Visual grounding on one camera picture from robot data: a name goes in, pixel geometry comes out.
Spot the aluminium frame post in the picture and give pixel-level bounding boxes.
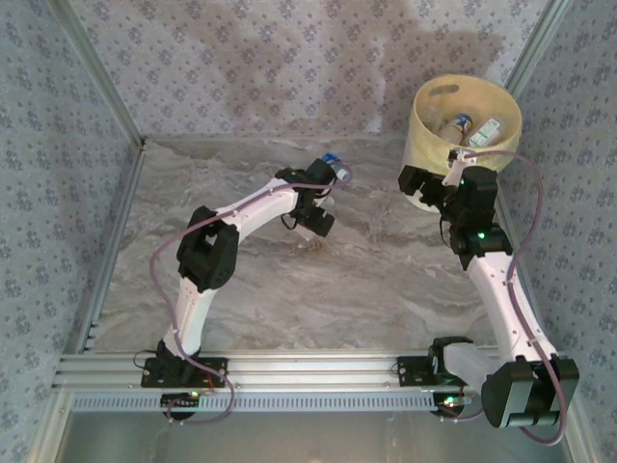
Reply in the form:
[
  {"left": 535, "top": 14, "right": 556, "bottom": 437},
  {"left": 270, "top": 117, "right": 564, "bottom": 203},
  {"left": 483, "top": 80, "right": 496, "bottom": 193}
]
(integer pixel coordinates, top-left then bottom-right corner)
[
  {"left": 500, "top": 0, "right": 573, "bottom": 95},
  {"left": 47, "top": 0, "right": 148, "bottom": 149}
]

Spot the black controller board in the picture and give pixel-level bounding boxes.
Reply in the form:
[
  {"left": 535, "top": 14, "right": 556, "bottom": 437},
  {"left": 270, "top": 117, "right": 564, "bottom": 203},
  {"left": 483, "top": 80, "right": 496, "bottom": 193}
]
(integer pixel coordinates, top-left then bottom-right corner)
[
  {"left": 432, "top": 391, "right": 478, "bottom": 416},
  {"left": 160, "top": 391, "right": 202, "bottom": 407}
]

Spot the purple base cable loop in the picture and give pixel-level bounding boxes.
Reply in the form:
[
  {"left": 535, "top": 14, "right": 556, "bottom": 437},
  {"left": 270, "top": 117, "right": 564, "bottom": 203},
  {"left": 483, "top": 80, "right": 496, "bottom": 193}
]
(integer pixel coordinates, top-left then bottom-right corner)
[
  {"left": 163, "top": 362, "right": 236, "bottom": 426},
  {"left": 439, "top": 398, "right": 486, "bottom": 424}
]

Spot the crushed blue label bottle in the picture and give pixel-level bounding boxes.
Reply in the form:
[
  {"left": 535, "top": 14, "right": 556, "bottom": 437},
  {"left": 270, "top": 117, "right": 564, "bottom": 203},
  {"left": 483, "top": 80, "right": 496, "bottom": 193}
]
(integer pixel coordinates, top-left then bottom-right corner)
[{"left": 321, "top": 151, "right": 351, "bottom": 182}]

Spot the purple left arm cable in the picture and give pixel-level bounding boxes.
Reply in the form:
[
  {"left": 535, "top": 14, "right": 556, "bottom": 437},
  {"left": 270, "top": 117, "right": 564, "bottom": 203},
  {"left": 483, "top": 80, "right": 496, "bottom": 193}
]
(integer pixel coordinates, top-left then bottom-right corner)
[{"left": 148, "top": 163, "right": 352, "bottom": 361}]

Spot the grey metal sheet panel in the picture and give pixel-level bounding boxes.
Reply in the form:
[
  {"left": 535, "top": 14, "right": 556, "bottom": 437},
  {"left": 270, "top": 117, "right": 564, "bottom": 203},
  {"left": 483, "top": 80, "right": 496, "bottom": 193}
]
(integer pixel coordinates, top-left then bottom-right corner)
[{"left": 52, "top": 412, "right": 592, "bottom": 463}]

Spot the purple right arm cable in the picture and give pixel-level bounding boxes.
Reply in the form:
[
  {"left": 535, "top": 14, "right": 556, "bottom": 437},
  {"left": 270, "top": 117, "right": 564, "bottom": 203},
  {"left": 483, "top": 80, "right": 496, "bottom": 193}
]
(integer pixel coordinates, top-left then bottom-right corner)
[{"left": 460, "top": 150, "right": 570, "bottom": 448}]

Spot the grey slotted cable duct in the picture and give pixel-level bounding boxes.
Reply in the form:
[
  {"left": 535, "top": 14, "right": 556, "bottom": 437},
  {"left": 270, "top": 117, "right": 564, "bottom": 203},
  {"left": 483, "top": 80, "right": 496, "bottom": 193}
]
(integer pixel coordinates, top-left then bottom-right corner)
[{"left": 69, "top": 391, "right": 438, "bottom": 414}]

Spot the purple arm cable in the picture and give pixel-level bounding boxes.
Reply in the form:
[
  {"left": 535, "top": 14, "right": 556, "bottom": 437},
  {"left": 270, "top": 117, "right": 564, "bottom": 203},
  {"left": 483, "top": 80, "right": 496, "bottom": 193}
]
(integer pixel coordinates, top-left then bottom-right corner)
[
  {"left": 460, "top": 150, "right": 570, "bottom": 448},
  {"left": 148, "top": 163, "right": 352, "bottom": 361}
]

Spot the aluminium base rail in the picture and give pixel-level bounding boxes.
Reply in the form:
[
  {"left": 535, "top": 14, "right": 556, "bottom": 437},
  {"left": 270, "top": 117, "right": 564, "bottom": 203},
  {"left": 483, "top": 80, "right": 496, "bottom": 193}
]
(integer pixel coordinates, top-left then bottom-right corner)
[{"left": 51, "top": 350, "right": 500, "bottom": 390}]

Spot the white bin with yellow liner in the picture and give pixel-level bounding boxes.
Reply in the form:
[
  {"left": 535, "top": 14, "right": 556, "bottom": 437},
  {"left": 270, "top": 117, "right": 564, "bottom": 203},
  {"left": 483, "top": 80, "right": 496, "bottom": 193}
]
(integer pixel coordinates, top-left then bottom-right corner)
[{"left": 402, "top": 74, "right": 524, "bottom": 213}]

